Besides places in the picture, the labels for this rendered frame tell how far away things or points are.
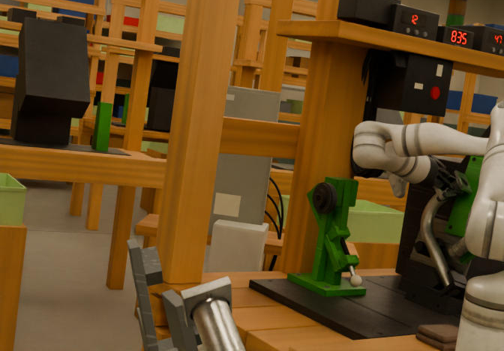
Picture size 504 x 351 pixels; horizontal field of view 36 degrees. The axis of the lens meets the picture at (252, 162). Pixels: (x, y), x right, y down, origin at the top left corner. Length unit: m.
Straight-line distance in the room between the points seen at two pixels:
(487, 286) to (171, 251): 0.81
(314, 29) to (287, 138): 0.31
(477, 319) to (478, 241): 0.12
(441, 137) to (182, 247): 0.64
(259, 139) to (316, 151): 0.15
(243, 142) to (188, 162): 0.23
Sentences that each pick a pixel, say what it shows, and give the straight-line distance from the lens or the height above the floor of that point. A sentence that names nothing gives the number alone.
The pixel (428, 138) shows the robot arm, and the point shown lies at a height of 1.30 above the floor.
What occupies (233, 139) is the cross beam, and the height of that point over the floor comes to 1.22.
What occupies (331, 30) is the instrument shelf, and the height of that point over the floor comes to 1.52.
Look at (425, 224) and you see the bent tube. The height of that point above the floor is 1.08.
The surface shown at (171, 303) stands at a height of 1.14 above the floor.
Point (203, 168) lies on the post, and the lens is 1.82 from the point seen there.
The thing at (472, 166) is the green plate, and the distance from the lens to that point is 2.00.
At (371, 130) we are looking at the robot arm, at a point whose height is 1.30.
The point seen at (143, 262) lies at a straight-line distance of 0.92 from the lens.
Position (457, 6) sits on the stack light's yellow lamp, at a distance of 2.36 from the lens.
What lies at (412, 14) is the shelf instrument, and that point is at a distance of 2.06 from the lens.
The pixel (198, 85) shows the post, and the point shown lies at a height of 1.34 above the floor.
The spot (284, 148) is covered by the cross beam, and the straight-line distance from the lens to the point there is 2.05.
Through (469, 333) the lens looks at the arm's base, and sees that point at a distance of 1.30.
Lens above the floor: 1.35
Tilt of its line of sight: 5 degrees down
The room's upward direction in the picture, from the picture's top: 8 degrees clockwise
